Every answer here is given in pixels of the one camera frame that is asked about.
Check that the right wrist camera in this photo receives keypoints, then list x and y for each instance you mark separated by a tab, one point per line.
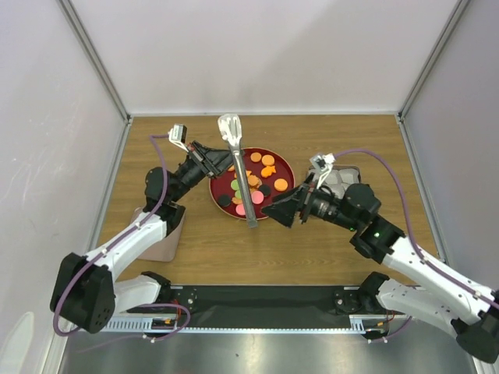
322	163

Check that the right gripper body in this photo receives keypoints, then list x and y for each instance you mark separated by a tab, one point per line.
307	206

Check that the round red tray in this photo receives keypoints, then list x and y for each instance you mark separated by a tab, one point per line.
221	185

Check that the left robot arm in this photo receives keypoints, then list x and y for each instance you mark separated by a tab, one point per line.
87	292

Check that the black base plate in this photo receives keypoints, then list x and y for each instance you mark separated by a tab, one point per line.
294	305

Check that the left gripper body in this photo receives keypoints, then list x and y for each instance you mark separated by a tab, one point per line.
198	155

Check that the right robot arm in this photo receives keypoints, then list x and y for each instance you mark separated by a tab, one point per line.
462	308

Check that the gold cookie tin box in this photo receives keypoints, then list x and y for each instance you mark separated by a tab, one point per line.
339	179

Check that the round orange sandwich cookie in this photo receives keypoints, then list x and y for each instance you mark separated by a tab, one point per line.
280	184

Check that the grey cable duct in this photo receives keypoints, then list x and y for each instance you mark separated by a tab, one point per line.
158	326

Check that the black sandwich cookie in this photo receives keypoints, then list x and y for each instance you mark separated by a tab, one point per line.
265	189
224	200

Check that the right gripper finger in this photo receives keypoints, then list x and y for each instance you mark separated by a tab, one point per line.
294	197
284	212

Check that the green macaron upper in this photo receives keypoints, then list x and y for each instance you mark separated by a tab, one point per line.
234	185

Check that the gold tin lid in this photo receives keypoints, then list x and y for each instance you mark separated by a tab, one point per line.
165	250

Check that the round orange biscuit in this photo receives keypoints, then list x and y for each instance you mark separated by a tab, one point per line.
267	160

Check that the pink cookie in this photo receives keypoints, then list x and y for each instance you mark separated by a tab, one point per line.
257	197
240	210

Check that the steel serving tongs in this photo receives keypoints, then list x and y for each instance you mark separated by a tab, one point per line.
230	129

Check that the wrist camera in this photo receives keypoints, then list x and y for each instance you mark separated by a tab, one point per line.
177	134
322	163

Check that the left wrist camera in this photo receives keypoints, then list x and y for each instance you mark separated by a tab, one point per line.
177	134

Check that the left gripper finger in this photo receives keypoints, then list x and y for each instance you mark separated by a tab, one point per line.
215	154
222	165

